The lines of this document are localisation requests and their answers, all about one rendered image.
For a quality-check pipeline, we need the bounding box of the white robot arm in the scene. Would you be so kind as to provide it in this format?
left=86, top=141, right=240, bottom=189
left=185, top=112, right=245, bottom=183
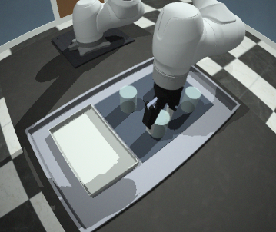
left=68, top=0, right=245, bottom=90

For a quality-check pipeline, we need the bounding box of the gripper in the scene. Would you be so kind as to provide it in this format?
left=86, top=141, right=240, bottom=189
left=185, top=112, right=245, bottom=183
left=142, top=82, right=184, bottom=135

